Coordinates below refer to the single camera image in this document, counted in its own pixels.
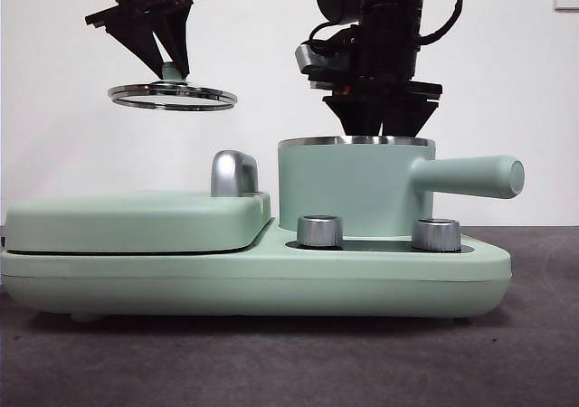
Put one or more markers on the mint green breakfast machine base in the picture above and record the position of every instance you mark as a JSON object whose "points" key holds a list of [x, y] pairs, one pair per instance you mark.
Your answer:
{"points": [[271, 285]]}

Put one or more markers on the silver control knob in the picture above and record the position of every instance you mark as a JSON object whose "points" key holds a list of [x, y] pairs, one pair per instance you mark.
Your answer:
{"points": [[435, 236], [319, 233]]}

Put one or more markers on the glass pot lid green knob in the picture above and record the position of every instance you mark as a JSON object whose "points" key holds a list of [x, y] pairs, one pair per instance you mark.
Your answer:
{"points": [[171, 71]]}

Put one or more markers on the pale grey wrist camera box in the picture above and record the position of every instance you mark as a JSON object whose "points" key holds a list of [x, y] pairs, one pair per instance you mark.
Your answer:
{"points": [[304, 56]]}

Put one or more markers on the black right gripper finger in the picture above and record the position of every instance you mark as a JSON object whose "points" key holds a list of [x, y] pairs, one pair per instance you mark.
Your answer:
{"points": [[357, 117], [405, 117]]}

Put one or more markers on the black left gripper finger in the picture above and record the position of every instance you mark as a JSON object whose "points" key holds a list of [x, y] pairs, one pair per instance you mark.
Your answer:
{"points": [[135, 38], [178, 40]]}

